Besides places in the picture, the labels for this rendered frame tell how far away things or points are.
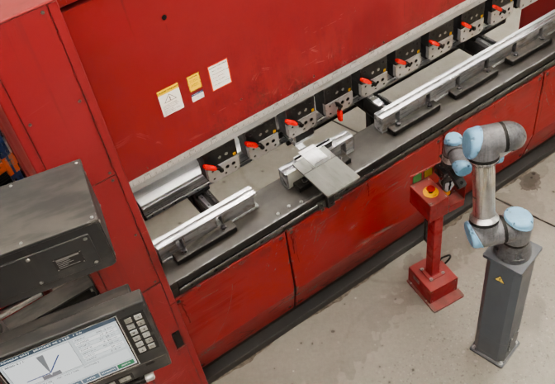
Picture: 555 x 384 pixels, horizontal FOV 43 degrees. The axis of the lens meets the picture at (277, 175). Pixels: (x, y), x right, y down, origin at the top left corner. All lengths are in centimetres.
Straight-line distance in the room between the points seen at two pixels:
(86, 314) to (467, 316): 228
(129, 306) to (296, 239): 138
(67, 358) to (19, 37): 91
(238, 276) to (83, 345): 121
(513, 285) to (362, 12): 131
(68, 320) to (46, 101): 62
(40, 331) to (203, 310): 125
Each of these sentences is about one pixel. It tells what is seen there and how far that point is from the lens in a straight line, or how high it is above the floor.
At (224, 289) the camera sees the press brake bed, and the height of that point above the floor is 64.
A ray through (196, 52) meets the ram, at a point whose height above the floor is 179.
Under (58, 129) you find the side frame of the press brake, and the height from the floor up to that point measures 191.
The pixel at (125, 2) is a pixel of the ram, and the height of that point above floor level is 208.
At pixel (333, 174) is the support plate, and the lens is 308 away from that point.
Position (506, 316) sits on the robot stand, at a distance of 336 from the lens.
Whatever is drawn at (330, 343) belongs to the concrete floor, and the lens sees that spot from 373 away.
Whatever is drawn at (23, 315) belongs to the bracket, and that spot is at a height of 121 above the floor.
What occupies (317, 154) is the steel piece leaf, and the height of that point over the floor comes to 100.
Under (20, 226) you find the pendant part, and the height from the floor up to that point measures 195.
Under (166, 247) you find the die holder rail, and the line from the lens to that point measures 301.
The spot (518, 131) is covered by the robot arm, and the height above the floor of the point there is 139.
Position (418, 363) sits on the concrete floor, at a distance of 367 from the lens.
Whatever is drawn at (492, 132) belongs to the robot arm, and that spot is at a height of 140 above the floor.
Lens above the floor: 321
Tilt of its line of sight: 45 degrees down
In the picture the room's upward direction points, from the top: 10 degrees counter-clockwise
